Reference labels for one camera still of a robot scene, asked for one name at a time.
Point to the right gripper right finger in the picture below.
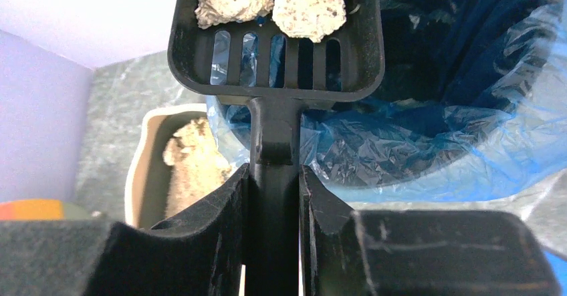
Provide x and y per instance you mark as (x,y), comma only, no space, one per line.
(416,252)

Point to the litter clump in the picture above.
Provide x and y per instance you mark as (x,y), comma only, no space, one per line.
(309,19)
(215,12)

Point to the blue plastic bin liner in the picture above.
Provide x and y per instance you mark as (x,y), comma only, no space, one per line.
(472,106)

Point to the beige litter box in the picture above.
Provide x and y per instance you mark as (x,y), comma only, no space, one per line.
(148,178)

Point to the beige cylindrical container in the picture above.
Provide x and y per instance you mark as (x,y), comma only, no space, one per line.
(44,209)

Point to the blue sheet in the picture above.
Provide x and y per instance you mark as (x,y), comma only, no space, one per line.
(558,264)

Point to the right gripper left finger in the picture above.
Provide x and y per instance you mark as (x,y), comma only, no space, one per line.
(198,251)

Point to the cat litter pile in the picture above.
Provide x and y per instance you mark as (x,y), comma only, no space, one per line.
(197,167)

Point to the black litter scoop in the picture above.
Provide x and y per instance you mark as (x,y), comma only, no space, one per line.
(272,251)

